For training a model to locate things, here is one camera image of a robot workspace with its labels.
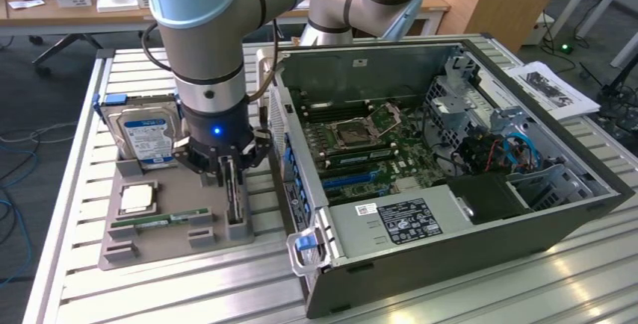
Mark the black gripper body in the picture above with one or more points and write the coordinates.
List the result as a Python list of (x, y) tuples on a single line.
[(210, 122)]

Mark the green graphics card black heatsink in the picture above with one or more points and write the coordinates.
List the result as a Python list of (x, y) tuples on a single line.
[(234, 197)]

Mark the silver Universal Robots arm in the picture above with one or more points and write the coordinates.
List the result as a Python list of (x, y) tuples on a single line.
[(210, 40)]

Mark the blue card retention clip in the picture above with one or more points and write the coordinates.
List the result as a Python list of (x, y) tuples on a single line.
[(286, 154)]

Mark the hard disk in blue caddy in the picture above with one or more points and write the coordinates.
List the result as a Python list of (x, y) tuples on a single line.
[(145, 133)]

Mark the grey plastic parts rack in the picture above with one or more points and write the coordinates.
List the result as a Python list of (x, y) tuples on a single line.
[(172, 197)]

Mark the silver CPU chip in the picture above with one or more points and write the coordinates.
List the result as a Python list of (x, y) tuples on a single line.
[(137, 199)]

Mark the CPU socket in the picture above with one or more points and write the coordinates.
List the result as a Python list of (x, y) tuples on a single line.
[(356, 134)]

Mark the blue expansion slot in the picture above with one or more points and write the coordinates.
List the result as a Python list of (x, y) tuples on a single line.
[(349, 179)]

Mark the metal socket cover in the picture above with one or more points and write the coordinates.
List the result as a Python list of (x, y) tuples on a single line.
[(387, 118)]

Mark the blue case latch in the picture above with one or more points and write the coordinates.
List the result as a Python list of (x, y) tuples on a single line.
[(305, 243)]

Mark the green motherboard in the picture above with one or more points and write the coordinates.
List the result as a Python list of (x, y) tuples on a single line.
[(415, 159)]

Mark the grey power supply unit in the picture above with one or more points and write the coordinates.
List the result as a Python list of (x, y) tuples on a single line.
[(360, 234)]

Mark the wooden office desk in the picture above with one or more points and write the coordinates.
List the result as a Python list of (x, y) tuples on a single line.
[(300, 14), (50, 14)]

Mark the white flat box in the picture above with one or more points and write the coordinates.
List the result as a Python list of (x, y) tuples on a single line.
[(117, 6)]

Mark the black chair base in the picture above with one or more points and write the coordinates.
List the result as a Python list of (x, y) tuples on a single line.
[(53, 49)]

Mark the silver metal drive cage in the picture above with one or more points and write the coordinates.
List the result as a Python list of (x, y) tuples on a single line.
[(449, 115)]

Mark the white label card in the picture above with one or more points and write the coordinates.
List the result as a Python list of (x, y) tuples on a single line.
[(26, 3)]

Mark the dark grey open PC case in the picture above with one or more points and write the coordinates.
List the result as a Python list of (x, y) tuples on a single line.
[(449, 264)]

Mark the printed paper stack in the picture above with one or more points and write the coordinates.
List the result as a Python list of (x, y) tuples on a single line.
[(549, 89)]

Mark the silver disk bay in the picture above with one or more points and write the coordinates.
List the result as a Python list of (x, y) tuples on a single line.
[(559, 186)]

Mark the wooden cabinet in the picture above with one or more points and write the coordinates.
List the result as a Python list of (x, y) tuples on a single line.
[(499, 3)]

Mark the white floor unit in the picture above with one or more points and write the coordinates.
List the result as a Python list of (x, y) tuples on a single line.
[(541, 33)]

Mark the black device with green light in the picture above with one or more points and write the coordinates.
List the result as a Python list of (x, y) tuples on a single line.
[(565, 47)]

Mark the black tripod stand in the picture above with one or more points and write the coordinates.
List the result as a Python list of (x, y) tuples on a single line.
[(616, 89)]

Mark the black case switch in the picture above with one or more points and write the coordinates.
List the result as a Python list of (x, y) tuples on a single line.
[(289, 109)]

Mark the white table frame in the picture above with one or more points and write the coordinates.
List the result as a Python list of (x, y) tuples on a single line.
[(584, 27)]

